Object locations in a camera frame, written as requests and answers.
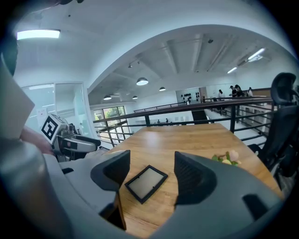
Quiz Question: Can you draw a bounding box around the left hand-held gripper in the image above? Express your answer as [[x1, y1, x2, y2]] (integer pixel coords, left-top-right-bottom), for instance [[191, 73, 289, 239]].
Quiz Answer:
[[41, 113, 101, 162]]

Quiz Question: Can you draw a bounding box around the person's left forearm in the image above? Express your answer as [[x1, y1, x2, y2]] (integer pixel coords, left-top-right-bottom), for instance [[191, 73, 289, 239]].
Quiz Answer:
[[20, 126, 55, 156]]

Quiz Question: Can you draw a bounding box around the window with black frame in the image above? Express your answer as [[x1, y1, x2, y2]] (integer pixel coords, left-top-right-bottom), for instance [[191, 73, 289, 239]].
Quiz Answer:
[[93, 106, 128, 141]]

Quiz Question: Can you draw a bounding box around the black office chair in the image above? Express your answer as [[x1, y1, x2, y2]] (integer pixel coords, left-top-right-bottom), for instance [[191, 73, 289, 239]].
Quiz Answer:
[[247, 72, 299, 187]]

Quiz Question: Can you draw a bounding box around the rectangular ceiling panel light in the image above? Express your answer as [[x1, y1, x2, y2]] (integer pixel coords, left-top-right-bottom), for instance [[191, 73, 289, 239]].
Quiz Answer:
[[16, 29, 61, 41]]

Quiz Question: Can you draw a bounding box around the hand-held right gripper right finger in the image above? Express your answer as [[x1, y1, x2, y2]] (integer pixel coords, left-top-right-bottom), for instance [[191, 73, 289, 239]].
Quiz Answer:
[[149, 151, 285, 239]]

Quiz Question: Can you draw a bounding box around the white wall display board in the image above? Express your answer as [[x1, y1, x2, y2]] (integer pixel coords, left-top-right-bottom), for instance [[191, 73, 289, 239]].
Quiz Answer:
[[175, 88, 201, 104]]

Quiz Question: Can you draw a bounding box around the potted flower in white pot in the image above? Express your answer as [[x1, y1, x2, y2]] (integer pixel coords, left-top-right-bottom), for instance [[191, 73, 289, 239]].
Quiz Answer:
[[212, 150, 242, 167]]

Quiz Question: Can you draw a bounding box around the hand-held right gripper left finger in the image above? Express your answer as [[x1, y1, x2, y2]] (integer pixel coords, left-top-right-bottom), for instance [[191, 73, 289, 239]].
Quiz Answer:
[[59, 150, 131, 234]]

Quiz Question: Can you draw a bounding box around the black picture frame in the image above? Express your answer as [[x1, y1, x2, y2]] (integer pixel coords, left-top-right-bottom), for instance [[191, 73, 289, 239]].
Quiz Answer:
[[124, 164, 169, 205]]

